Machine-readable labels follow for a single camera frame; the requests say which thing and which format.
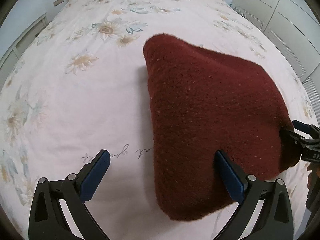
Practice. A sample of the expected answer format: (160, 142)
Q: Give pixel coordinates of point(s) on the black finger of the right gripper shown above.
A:
(291, 140)
(312, 130)

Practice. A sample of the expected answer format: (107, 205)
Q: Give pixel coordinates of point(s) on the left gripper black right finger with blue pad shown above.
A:
(275, 220)

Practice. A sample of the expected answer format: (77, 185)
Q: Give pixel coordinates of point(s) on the white radiator cover cabinet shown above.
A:
(16, 50)

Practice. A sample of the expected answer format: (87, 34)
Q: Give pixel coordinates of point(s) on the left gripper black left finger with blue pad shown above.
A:
(47, 220)

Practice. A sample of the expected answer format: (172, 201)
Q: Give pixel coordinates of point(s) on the dark red knitted sweater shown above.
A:
(202, 101)

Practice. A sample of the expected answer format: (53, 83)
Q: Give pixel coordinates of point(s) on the white wardrobe with panel doors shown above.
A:
(294, 30)

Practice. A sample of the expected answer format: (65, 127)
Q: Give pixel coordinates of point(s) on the left beige wall socket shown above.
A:
(57, 2)

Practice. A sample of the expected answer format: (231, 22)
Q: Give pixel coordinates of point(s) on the white floral bed cover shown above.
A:
(82, 86)

